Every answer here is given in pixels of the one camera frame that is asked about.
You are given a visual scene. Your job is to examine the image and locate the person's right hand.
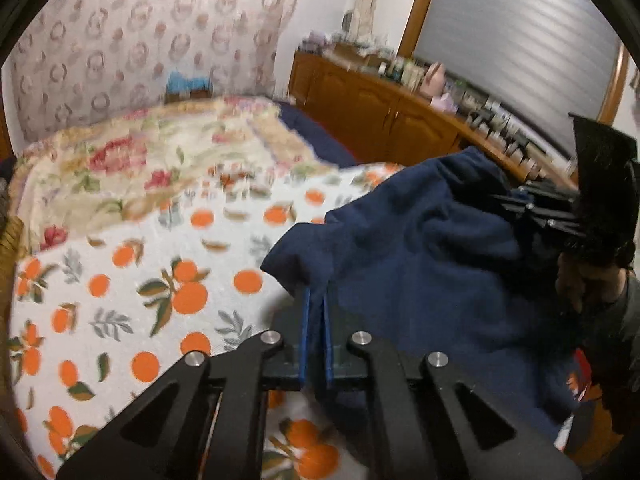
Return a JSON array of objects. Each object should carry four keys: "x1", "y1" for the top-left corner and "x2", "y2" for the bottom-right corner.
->
[{"x1": 555, "y1": 254, "x2": 632, "y2": 317}]

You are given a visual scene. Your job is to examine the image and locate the wooden window frame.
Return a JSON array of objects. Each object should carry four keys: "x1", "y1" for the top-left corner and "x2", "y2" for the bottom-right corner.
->
[{"x1": 397, "y1": 0, "x2": 632, "y2": 128}]

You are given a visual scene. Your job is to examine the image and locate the red cloth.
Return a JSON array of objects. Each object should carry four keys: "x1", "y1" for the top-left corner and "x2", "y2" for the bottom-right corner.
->
[{"x1": 570, "y1": 350, "x2": 594, "y2": 402}]

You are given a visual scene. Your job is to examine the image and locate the grey window blind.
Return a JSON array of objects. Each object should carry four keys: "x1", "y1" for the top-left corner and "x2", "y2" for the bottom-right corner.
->
[{"x1": 412, "y1": 0, "x2": 628, "y2": 161}]

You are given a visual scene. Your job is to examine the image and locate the ring-patterned sheer curtain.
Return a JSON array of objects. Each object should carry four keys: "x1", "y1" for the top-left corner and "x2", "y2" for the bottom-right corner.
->
[{"x1": 7, "y1": 0, "x2": 306, "y2": 143}]

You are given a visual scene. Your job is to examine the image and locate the navy t-shirt with orange print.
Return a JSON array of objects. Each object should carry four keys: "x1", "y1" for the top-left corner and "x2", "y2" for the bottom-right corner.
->
[{"x1": 260, "y1": 146, "x2": 586, "y2": 480}]

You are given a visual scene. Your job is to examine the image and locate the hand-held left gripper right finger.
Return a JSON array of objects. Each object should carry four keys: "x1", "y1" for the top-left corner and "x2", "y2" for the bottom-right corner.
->
[{"x1": 320, "y1": 292, "x2": 583, "y2": 480}]

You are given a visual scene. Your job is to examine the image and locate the pile of papers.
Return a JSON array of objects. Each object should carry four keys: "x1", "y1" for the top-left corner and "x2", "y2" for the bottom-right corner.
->
[{"x1": 300, "y1": 30, "x2": 391, "y2": 61}]

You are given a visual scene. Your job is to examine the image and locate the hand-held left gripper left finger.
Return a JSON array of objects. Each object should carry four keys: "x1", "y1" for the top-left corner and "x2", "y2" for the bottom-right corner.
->
[{"x1": 57, "y1": 287, "x2": 313, "y2": 480}]

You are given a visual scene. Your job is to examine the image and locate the pink kettle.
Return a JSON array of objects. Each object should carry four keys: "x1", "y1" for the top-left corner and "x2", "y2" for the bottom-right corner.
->
[{"x1": 425, "y1": 61, "x2": 446, "y2": 98}]

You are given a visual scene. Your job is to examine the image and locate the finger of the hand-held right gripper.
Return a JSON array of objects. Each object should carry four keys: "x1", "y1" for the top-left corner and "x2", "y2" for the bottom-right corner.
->
[
  {"x1": 491, "y1": 191, "x2": 584, "y2": 239},
  {"x1": 516, "y1": 181, "x2": 582, "y2": 213}
]

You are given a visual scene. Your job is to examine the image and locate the white orange-fruit print blanket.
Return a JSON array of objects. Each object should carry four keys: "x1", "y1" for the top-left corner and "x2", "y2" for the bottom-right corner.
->
[{"x1": 7, "y1": 162, "x2": 406, "y2": 480}]

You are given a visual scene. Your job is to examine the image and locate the navy bed sheet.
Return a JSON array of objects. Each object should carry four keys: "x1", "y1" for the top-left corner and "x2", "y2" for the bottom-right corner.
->
[{"x1": 277, "y1": 101, "x2": 358, "y2": 168}]

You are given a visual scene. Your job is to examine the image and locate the cream floral blanket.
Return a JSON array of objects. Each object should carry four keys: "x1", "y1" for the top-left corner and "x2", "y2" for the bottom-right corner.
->
[{"x1": 10, "y1": 95, "x2": 321, "y2": 256}]

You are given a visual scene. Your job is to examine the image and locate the blue cloth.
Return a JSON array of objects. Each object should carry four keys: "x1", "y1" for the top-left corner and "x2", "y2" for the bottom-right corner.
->
[{"x1": 167, "y1": 71, "x2": 208, "y2": 92}]

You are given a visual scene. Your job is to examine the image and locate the wooden cabinet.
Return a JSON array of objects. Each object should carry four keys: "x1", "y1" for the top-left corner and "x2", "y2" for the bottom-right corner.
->
[{"x1": 289, "y1": 50, "x2": 576, "y2": 183}]

